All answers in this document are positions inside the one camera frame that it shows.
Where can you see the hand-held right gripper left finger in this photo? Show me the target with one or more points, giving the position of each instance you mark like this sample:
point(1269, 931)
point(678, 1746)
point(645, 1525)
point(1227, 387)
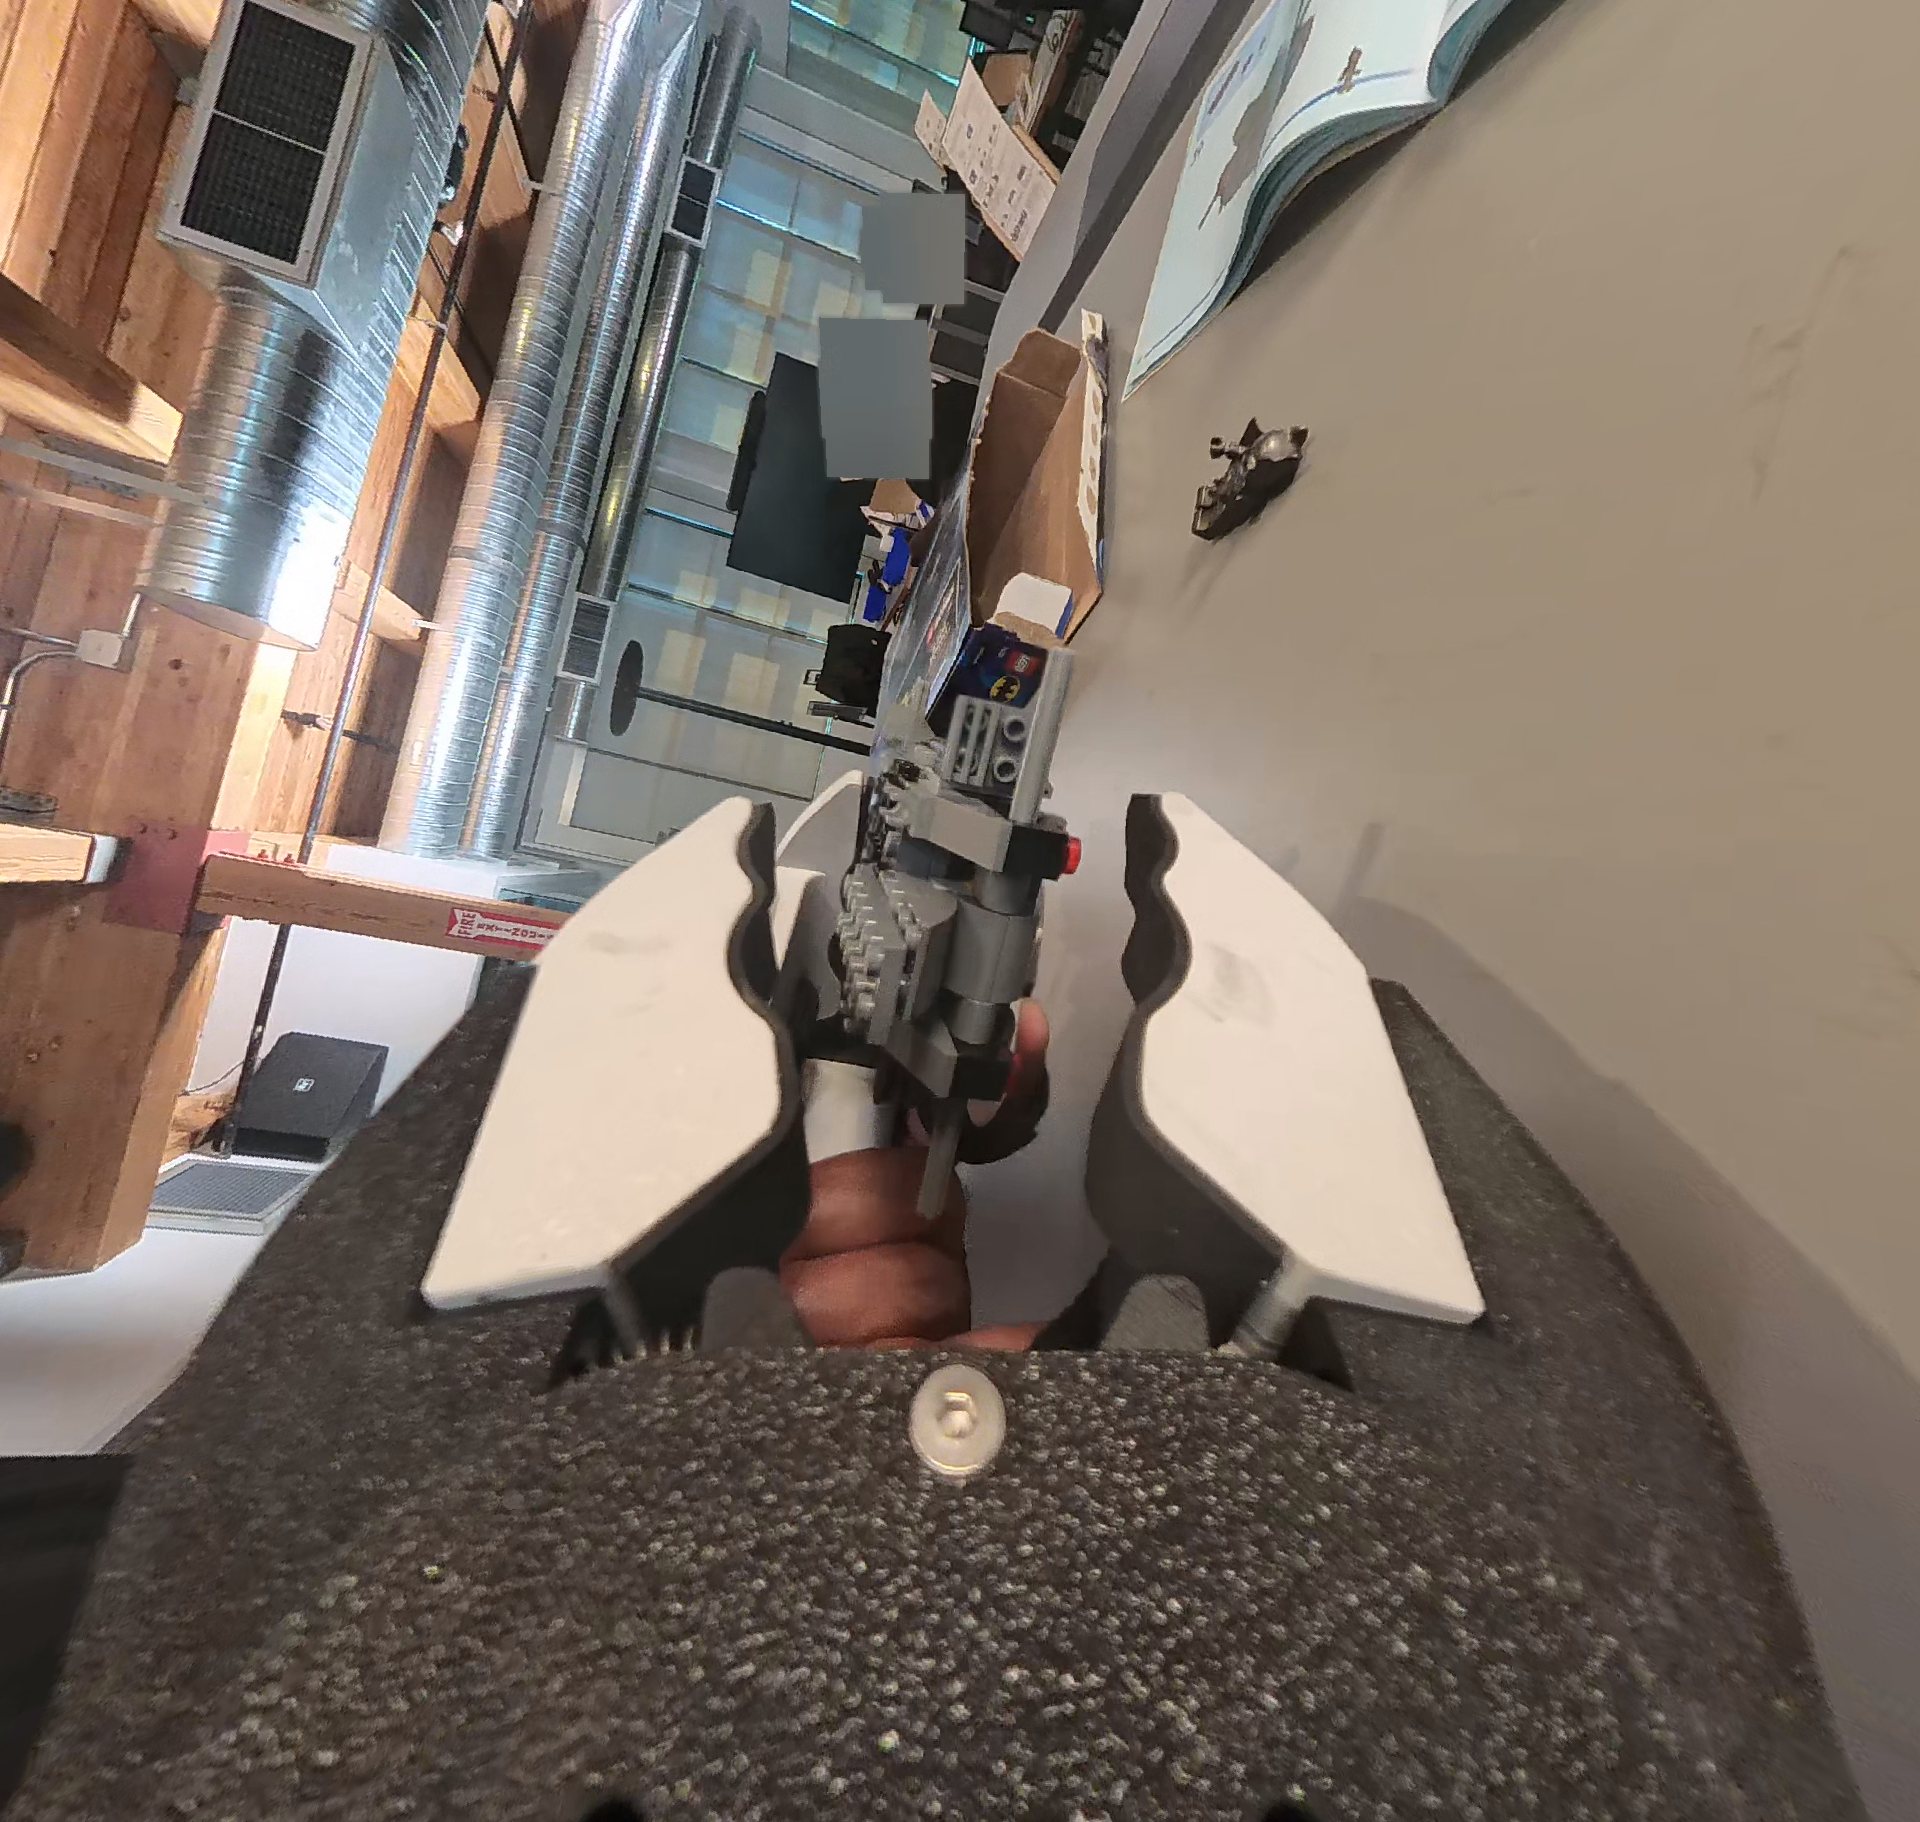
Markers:
point(630, 1041)

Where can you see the wooden beam with red bracket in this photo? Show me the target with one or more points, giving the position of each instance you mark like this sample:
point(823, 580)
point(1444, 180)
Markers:
point(329, 900)

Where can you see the large spiral metal duct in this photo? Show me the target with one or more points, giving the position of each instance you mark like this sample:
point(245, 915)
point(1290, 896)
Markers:
point(279, 443)

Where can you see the grey toy brick model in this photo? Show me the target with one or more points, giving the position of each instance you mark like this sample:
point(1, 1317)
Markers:
point(961, 878)

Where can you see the blue toy set box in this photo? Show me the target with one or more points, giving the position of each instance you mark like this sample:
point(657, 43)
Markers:
point(983, 669)

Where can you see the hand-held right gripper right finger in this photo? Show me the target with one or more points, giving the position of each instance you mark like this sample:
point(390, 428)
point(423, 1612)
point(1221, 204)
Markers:
point(1290, 1058)

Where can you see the floor vent grille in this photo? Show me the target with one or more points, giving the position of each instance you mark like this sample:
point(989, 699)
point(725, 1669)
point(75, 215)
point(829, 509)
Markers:
point(224, 1196)

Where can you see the black bag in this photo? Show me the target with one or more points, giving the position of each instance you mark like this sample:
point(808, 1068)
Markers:
point(853, 670)

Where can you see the thin spiral metal duct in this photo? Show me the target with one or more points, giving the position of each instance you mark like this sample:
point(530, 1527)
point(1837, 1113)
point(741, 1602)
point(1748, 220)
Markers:
point(662, 337)

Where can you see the printed white cardboard box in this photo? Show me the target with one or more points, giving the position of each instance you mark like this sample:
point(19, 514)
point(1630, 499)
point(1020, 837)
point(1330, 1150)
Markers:
point(999, 158)

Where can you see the open instruction booklet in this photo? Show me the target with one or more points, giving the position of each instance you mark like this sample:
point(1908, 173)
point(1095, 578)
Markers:
point(1350, 69)

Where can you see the metal air vent box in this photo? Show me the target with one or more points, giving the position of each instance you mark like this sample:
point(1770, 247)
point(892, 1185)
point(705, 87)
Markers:
point(286, 129)

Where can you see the person's left hand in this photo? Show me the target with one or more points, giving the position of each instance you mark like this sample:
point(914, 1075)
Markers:
point(877, 1262)

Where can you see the black speaker box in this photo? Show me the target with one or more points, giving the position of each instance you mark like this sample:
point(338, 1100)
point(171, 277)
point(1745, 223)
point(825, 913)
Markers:
point(308, 1095)

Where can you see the black screen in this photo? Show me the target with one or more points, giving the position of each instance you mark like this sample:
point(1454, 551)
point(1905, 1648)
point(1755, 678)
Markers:
point(780, 503)

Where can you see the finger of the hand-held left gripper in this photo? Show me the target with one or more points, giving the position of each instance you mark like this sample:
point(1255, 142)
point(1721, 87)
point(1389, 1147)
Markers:
point(818, 841)

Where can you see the open brown cardboard box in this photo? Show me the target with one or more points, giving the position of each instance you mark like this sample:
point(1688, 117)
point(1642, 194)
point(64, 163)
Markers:
point(1035, 503)

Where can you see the black pole stand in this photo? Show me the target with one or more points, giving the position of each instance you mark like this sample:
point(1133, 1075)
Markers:
point(722, 709)

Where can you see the long spiral metal duct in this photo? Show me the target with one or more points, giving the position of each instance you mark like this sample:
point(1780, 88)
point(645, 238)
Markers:
point(524, 474)

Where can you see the small dark toy brick model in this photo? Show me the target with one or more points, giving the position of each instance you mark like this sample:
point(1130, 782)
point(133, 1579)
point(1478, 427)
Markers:
point(1250, 481)

